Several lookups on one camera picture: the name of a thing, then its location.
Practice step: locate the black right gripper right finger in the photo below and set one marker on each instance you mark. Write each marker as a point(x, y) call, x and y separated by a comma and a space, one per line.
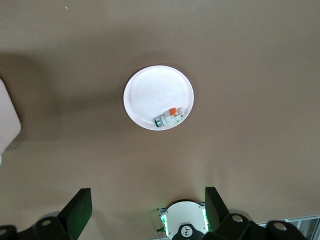
point(225, 225)

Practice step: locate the white and green push-button switch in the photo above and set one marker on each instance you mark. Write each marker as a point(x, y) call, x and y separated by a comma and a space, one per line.
point(168, 118)

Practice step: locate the white lidded storage box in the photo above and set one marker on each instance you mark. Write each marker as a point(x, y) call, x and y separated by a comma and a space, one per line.
point(7, 120)

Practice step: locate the white round plate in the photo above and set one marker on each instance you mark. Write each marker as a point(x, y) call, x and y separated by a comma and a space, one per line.
point(155, 92)

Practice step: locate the aluminium table edge rail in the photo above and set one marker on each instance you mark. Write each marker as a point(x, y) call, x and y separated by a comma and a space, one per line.
point(300, 220)

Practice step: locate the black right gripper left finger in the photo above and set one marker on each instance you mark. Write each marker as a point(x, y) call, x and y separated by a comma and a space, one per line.
point(70, 220)

